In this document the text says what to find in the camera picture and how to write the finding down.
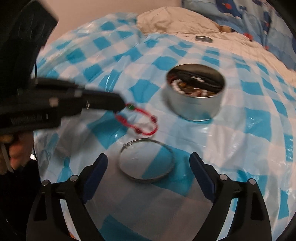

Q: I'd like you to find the pink bead bracelet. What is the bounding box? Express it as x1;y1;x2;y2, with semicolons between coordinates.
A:
185;87;215;98

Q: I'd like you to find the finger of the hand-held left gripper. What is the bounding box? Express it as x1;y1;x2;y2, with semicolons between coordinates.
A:
81;89;127;114

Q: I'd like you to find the white striped quilt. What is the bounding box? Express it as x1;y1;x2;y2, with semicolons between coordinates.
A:
136;6;296;77

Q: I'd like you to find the blue checked plastic sheet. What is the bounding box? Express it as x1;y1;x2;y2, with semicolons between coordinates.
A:
33;13;296;241

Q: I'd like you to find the person's left hand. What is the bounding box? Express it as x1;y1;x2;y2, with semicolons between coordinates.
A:
0;133;34;175

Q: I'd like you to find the blue cartoon pillow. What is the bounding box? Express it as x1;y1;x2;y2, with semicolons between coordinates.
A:
181;0;292;50

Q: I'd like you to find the red cord bracelet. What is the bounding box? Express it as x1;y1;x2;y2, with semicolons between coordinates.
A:
114;104;159;136

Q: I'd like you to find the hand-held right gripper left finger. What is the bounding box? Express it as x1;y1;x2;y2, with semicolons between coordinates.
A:
26;153;109;241

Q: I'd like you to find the silver bangle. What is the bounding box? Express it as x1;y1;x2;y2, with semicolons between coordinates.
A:
118;138;175;184

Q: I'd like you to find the round metal tin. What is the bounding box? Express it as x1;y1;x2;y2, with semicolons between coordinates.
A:
162;64;226;121

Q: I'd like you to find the small round metal lid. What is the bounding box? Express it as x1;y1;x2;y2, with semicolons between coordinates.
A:
195;35;213;43

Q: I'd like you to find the person's left forearm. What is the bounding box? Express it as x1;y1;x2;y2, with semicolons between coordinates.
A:
0;160;44;241

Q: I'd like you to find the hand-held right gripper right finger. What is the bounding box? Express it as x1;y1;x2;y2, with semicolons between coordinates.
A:
189;152;272;241

